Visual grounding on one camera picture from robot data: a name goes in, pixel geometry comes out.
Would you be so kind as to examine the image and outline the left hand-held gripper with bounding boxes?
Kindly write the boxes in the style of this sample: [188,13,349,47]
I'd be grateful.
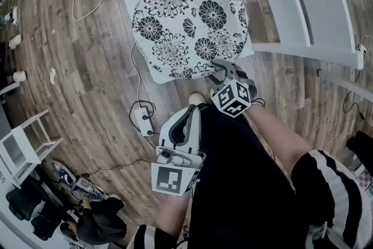
[150,104,207,197]

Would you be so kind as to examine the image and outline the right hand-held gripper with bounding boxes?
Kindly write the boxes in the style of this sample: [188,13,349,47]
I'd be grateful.
[208,59,258,119]

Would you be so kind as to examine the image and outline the black white floral cushion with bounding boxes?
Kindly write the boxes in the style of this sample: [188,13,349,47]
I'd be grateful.
[131,0,250,80]

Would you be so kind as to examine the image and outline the white wooden chair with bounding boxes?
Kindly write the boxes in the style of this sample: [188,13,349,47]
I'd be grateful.
[124,0,365,86]
[0,109,64,189]

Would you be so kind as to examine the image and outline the person's right forearm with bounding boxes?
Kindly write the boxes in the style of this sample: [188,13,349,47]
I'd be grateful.
[244,104,311,176]

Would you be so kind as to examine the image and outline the person's left forearm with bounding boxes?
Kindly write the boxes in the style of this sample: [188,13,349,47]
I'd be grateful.
[151,194,193,240]

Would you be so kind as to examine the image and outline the person's light shoe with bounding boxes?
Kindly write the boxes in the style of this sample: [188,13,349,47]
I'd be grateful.
[188,92,208,107]

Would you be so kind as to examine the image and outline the white power strip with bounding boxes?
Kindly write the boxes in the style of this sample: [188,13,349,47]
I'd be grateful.
[135,107,155,137]
[10,6,20,26]

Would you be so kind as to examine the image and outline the person's black trousers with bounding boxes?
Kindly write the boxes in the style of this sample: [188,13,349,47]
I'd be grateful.
[186,104,295,213]

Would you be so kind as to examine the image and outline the grey handheld device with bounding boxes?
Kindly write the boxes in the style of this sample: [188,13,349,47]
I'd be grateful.
[51,162,77,188]
[72,176,106,202]

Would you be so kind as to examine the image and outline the person's black striped shirt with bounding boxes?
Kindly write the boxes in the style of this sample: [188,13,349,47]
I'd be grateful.
[128,148,373,249]

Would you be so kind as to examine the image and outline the black bag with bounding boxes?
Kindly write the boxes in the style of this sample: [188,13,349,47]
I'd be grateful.
[5,174,64,241]

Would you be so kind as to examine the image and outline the checked floor mat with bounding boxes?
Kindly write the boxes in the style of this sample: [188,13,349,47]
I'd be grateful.
[354,170,373,195]

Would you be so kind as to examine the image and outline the white bench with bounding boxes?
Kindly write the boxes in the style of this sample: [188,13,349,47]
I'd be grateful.
[0,81,21,97]

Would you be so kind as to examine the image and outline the white table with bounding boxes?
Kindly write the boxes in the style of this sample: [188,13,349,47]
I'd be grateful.
[0,209,111,249]

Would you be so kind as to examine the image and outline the black floor cable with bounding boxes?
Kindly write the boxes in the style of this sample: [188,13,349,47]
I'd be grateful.
[87,100,158,176]
[343,69,365,120]

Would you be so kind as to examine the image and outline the white floor cable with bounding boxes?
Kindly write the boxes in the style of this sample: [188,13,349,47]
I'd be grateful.
[72,0,151,106]

